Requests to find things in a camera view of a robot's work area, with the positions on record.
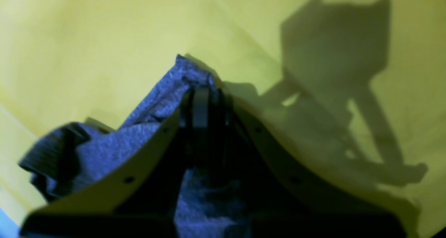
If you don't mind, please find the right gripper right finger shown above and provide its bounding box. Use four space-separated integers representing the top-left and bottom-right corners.
209 89 419 238

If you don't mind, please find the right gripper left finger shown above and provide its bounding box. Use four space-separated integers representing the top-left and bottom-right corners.
21 87 210 238

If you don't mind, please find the grey long-sleeve T-shirt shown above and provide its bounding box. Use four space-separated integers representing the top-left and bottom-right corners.
18 54 247 238

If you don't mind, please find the yellow table cloth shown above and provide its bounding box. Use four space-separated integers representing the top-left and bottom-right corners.
1 0 445 238

